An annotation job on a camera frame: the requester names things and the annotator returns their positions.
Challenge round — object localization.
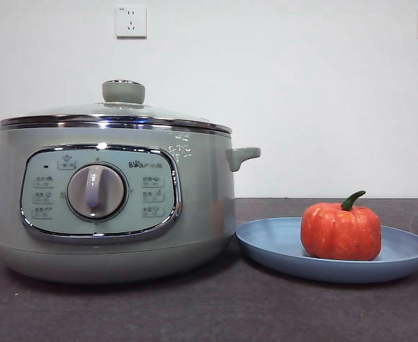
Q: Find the pale green electric steamer pot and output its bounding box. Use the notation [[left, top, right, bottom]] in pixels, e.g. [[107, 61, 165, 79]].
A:
[[0, 124, 261, 285]]

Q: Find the glass lid with round knob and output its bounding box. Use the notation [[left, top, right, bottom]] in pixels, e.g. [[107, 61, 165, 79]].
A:
[[0, 79, 231, 135]]

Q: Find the blue plate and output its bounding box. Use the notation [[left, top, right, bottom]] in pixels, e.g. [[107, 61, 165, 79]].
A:
[[234, 217, 418, 284]]

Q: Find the small orange pumpkin green stem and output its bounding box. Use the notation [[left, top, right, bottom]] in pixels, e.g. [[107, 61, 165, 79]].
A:
[[300, 190, 383, 261]]

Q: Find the white wall socket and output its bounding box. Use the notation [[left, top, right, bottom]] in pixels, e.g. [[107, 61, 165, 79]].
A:
[[115, 5, 148, 40]]

